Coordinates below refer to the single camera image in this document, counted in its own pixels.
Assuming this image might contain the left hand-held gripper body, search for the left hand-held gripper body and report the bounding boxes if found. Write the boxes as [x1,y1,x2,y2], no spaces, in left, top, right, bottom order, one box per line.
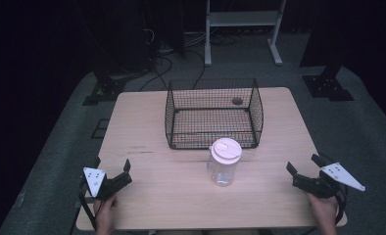
[82,166,133,202]

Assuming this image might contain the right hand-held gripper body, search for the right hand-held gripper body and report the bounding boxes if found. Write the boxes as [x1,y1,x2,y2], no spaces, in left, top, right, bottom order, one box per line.
[291,162,367,200]

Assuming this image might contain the clear plastic cup white lid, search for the clear plastic cup white lid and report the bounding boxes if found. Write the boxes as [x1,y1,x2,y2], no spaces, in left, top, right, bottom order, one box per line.
[207,137,244,188]

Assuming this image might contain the black wire mesh basket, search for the black wire mesh basket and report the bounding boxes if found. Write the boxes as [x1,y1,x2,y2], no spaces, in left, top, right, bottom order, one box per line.
[164,77,265,151]

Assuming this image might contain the person's right hand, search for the person's right hand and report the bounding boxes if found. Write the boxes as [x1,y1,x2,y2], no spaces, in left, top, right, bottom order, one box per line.
[306,192,340,235]

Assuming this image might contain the person's left hand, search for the person's left hand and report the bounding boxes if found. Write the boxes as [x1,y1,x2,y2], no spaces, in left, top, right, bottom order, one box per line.
[93,194,119,235]

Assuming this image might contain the black stand base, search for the black stand base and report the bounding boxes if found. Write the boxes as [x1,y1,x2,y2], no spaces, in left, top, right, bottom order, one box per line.
[301,64,356,103]
[81,76,127,107]

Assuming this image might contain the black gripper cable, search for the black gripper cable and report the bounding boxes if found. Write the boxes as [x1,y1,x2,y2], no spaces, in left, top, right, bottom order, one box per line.
[333,187,350,227]
[78,178,98,231]

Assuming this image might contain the black square floor frame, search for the black square floor frame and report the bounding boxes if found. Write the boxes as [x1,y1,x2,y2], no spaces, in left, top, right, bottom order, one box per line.
[90,118,111,140]

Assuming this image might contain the black floor cables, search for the black floor cables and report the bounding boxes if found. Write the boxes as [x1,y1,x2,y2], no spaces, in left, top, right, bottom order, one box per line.
[138,27,244,93]

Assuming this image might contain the white metal stand frame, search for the white metal stand frame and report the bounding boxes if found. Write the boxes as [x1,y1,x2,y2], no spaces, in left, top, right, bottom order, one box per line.
[204,0,288,68]

